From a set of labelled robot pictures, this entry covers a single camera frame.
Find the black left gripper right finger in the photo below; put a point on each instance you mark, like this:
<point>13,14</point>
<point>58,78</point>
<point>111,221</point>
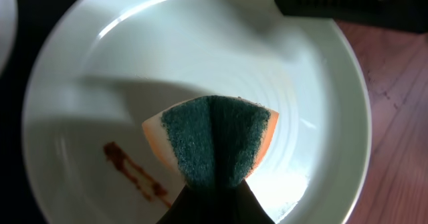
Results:
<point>239,205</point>

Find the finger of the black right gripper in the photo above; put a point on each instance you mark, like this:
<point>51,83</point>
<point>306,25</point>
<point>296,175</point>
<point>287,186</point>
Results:
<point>404,15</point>

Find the yellow green scrub sponge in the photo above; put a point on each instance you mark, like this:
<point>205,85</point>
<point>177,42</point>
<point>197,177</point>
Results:
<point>213,142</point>

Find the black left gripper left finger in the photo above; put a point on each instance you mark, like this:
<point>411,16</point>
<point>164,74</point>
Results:
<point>190,207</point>

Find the round black tray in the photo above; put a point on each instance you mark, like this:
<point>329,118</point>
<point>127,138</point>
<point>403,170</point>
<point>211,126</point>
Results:
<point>36,18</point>

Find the mint green plate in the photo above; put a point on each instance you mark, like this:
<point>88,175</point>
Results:
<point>108,65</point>
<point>8,28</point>

